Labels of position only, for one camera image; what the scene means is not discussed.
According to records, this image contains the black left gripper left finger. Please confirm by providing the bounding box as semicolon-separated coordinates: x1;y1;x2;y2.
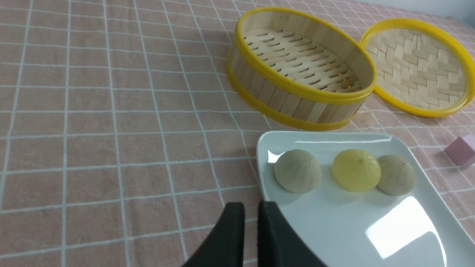
183;202;245;267

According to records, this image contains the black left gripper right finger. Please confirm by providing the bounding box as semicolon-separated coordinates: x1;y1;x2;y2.
257;201;326;267

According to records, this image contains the pale white steamed bun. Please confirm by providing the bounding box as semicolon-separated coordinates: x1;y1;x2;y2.
274;149;322;194

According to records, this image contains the yellow steamed bun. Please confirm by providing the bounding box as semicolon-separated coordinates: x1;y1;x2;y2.
331;149;381;192

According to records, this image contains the white square plate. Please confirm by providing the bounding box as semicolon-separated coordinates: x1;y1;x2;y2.
256;131;475;267

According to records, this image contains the beige steamed bun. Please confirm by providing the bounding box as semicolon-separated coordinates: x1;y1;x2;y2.
376;154;417;196

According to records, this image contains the pink checkered tablecloth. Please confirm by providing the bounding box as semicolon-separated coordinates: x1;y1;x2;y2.
0;0;474;267

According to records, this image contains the yellow rimmed bamboo steamer basket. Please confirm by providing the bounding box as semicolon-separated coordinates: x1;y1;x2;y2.
226;7;377;131

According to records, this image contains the pink cube block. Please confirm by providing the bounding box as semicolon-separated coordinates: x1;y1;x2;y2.
444;135;475;168

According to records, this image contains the yellow rimmed woven steamer lid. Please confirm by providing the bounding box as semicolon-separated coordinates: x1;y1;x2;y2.
360;17;474;117

